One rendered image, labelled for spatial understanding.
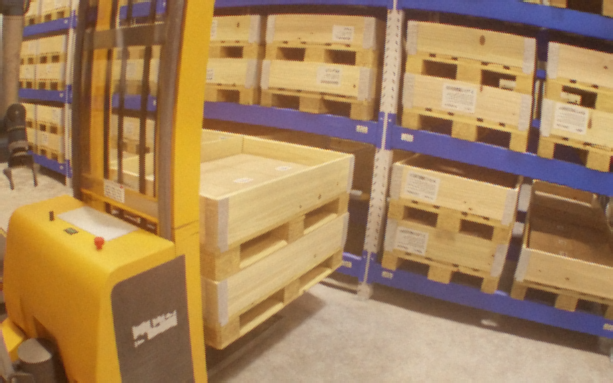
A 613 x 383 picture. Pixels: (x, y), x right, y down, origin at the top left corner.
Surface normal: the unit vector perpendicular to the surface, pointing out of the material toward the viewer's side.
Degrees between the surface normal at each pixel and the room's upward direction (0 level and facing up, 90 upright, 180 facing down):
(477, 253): 90
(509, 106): 90
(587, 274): 90
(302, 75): 90
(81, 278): 68
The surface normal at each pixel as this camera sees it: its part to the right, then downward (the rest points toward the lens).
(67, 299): -0.43, -0.08
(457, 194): -0.48, 0.19
